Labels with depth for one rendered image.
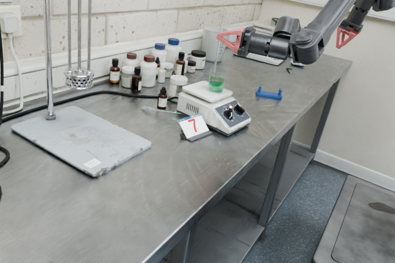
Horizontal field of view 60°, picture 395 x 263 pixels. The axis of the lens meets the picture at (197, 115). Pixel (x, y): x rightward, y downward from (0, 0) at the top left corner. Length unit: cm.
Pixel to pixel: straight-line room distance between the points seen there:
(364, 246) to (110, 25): 120
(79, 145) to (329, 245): 92
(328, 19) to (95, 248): 78
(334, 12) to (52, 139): 80
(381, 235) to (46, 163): 120
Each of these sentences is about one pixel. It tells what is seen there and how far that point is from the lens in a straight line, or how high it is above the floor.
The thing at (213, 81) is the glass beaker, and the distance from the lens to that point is 103.
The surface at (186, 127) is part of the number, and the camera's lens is 96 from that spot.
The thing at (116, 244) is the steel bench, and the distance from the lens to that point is 63.
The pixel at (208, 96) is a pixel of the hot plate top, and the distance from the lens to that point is 102.
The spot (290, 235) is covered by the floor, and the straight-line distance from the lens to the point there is 191.
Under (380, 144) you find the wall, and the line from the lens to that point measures 254.
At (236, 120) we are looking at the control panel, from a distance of 102.
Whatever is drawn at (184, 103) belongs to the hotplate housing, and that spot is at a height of 80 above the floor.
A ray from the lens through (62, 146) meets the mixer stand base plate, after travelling 87.
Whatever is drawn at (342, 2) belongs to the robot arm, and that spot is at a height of 115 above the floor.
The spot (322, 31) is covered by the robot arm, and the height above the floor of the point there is 107.
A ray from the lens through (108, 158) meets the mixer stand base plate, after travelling 82.
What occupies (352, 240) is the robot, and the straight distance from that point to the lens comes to 143.
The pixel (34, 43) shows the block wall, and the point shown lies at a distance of 114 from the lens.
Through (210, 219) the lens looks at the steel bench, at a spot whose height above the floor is 8.
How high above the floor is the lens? 121
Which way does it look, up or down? 25 degrees down
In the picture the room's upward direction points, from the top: 9 degrees clockwise
